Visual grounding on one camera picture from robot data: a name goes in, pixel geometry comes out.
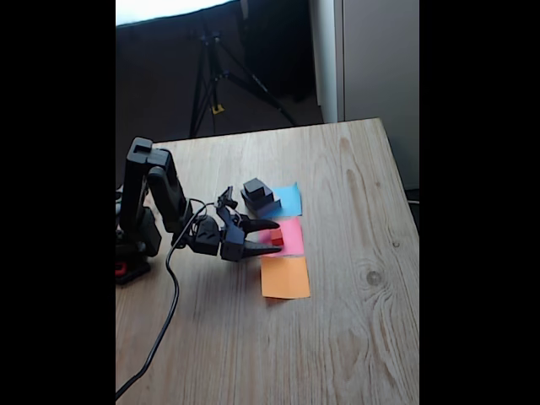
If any large grey block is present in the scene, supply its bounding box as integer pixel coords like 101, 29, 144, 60
246, 196, 283, 220

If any medium dark block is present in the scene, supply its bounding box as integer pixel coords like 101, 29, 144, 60
240, 185, 274, 211

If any pink paper sheet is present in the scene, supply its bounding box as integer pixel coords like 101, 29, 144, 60
257, 217, 305, 259

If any blue paper sheet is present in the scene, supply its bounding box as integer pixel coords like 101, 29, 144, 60
263, 181, 304, 220

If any orange paper sheet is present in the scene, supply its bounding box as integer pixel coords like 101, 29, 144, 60
260, 255, 312, 300

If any tall black tripod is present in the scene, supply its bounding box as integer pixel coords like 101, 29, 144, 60
188, 24, 300, 138

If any white cabinet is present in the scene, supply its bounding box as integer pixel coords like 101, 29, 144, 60
309, 0, 420, 191

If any bright white light panel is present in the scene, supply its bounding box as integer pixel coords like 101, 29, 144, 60
116, 0, 237, 27

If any small wrist camera board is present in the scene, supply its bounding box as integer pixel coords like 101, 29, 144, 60
215, 186, 237, 211

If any black camera cable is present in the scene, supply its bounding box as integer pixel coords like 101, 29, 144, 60
116, 201, 214, 401

